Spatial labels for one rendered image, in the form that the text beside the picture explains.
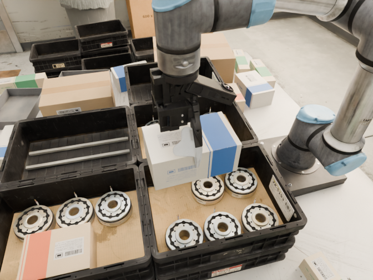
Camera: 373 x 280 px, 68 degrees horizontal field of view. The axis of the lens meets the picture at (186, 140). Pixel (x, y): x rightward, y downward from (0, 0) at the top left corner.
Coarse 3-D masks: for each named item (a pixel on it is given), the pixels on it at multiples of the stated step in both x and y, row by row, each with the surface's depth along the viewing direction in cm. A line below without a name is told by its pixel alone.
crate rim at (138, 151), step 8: (200, 96) 108; (136, 104) 104; (144, 104) 104; (152, 104) 105; (240, 112) 101; (136, 128) 95; (248, 128) 95; (136, 136) 92; (256, 136) 92; (136, 144) 89; (136, 152) 87; (144, 160) 84
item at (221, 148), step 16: (144, 128) 64; (208, 128) 64; (224, 128) 64; (144, 144) 66; (160, 144) 60; (176, 144) 60; (208, 144) 60; (224, 144) 60; (240, 144) 60; (160, 160) 57; (176, 160) 57; (192, 160) 59; (208, 160) 60; (224, 160) 62; (160, 176) 59; (176, 176) 61; (192, 176) 63; (208, 176) 64
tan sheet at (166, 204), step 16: (224, 176) 92; (256, 176) 92; (160, 192) 88; (176, 192) 88; (224, 192) 88; (256, 192) 88; (160, 208) 84; (176, 208) 84; (192, 208) 84; (208, 208) 84; (224, 208) 84; (240, 208) 84; (272, 208) 84; (160, 224) 80; (160, 240) 76
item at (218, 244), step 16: (256, 144) 89; (144, 176) 80; (144, 192) 76; (288, 192) 76; (144, 208) 72; (288, 224) 69; (304, 224) 69; (224, 240) 66; (240, 240) 66; (256, 240) 68; (160, 256) 63; (176, 256) 64
